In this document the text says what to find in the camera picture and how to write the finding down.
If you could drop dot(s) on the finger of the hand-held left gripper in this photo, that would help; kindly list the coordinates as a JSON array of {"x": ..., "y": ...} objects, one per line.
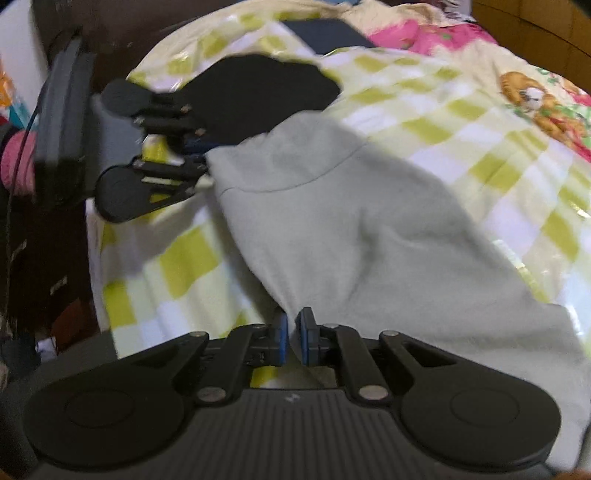
[
  {"x": 171, "y": 170},
  {"x": 171, "y": 110}
]

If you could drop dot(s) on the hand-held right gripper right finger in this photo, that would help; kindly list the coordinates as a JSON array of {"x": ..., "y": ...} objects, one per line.
[{"x": 304, "y": 339}]

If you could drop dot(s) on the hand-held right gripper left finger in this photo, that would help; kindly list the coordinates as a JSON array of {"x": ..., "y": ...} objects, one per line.
[{"x": 280, "y": 339}]

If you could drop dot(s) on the light grey pants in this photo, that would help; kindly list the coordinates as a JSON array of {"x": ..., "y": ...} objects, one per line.
[{"x": 369, "y": 258}]

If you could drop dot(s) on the pink cloth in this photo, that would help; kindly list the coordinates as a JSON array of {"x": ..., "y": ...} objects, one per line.
[{"x": 18, "y": 161}]

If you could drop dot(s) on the dark brown headboard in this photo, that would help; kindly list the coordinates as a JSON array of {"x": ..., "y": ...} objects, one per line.
[{"x": 138, "y": 32}]

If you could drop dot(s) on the black folded cloth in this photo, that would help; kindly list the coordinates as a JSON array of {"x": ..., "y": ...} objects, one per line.
[{"x": 263, "y": 92}]

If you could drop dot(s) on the dark blue folded cloth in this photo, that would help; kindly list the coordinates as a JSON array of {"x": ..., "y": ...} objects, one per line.
[{"x": 325, "y": 34}]

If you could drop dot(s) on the yellow-green checkered bed sheet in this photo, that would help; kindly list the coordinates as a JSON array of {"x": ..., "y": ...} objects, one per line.
[{"x": 438, "y": 110}]

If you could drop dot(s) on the pink cartoon printed blanket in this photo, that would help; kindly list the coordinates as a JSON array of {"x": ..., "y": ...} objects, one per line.
[{"x": 531, "y": 87}]

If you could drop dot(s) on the wooden furniture panel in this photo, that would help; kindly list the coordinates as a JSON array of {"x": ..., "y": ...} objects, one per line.
[{"x": 526, "y": 23}]

